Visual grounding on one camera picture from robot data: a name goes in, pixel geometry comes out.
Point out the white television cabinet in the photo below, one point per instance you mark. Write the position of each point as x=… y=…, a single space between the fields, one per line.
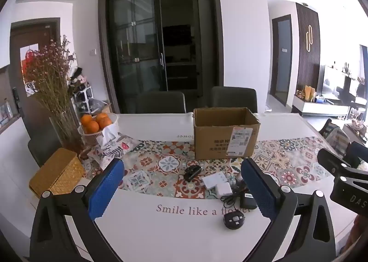
x=316 y=108

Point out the brown entrance door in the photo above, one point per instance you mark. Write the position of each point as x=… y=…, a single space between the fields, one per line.
x=37 y=34

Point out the white shoe rack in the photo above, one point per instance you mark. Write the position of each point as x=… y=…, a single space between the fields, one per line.
x=83 y=98

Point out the dark interior door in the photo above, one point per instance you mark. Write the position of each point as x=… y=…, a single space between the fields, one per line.
x=283 y=57

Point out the gold wall ornament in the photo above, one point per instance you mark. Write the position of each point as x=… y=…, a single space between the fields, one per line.
x=309 y=37

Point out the round black remote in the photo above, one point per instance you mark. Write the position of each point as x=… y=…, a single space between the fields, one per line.
x=234 y=219

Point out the white light switch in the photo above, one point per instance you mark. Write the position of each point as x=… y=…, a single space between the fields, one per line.
x=92 y=52

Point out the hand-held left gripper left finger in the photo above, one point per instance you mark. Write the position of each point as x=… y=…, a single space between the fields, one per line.
x=106 y=190

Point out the yellow woven storage box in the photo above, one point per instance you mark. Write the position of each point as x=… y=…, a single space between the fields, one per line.
x=57 y=172

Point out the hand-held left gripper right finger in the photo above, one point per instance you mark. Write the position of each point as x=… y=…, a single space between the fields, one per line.
x=258 y=190

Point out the clear glass vase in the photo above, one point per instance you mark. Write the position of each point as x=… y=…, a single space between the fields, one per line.
x=64 y=132

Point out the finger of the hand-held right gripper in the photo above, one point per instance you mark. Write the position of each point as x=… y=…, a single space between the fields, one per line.
x=330 y=159
x=356 y=149

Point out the person's right forearm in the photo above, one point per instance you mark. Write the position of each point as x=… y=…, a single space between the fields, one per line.
x=358 y=233

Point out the yellow paper bag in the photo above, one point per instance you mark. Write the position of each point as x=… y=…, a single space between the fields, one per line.
x=310 y=93

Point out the small white blue figurine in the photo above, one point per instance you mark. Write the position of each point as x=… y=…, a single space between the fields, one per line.
x=233 y=181

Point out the orange fruit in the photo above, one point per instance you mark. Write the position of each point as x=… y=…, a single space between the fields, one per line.
x=100 y=117
x=92 y=127
x=85 y=119
x=106 y=123

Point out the dark grey dining chair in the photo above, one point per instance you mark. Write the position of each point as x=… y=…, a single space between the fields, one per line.
x=43 y=149
x=233 y=98
x=161 y=102

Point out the white fruit basket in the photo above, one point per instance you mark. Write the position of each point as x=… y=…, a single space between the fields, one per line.
x=86 y=136

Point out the red door hanging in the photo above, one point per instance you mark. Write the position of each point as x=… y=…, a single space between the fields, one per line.
x=27 y=60

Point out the flat screen television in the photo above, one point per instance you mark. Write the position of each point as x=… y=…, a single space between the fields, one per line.
x=333 y=83

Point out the dried flower bouquet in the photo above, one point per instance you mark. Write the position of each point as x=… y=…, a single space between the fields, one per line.
x=49 y=77

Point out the dark framed glass sliding door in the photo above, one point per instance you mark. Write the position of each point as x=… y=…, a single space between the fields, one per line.
x=135 y=49

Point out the striped fabric armchair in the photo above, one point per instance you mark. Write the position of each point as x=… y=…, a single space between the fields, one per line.
x=336 y=135

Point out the floral fabric tissue cover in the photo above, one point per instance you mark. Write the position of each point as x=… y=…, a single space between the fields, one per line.
x=115 y=149

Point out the small black device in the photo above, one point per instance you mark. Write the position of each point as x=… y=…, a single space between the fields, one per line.
x=192 y=172

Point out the white charger adapter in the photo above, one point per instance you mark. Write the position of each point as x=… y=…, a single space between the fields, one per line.
x=224 y=189

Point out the tile pattern tablecloth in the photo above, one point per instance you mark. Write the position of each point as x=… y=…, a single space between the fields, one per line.
x=161 y=164

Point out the brown cardboard box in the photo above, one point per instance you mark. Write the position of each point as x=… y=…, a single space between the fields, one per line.
x=212 y=141

